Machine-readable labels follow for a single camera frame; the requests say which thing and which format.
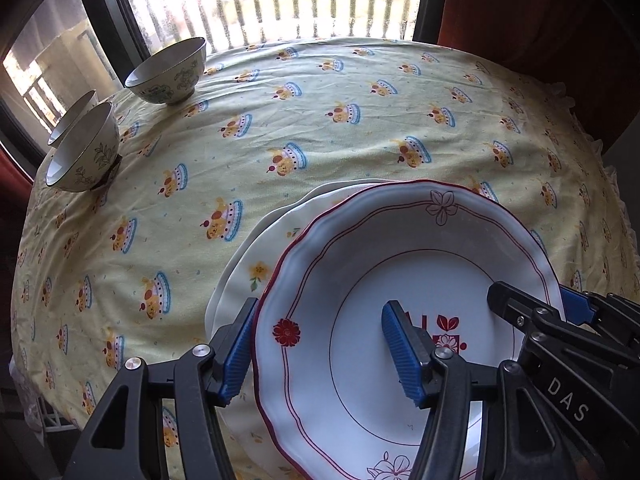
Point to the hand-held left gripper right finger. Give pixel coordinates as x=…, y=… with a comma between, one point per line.
x=402, y=355

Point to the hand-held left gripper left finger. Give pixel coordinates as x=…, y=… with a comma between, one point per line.
x=237, y=355

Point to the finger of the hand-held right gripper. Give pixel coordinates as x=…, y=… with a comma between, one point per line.
x=577, y=305
x=525, y=310

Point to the white beaded rim plate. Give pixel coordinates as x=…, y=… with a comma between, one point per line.
x=216, y=310

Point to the white yellow flower plate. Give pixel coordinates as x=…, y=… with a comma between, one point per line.
x=260, y=255

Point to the white red rimmed plate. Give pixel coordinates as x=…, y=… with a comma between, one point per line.
x=360, y=260

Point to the floral ceramic bowl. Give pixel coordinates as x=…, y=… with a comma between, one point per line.
x=75, y=112
x=82, y=152
x=167, y=72

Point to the yellow printed tablecloth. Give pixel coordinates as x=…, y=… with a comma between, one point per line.
x=350, y=110

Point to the red curtain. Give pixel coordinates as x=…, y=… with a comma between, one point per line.
x=525, y=20
x=10, y=170

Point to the pale hanging cloth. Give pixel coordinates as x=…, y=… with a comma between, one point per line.
x=55, y=25

